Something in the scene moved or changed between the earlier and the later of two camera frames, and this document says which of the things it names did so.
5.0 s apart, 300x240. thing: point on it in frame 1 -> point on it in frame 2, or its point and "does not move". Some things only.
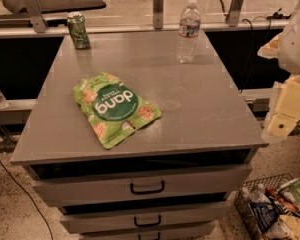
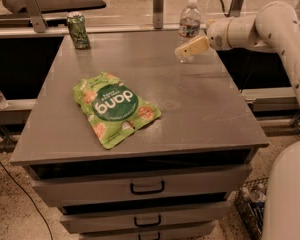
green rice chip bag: [112, 110] does not move
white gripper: [296, 47] -> [217, 34]
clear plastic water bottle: [189, 31] does not move
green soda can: [78, 27] does not move
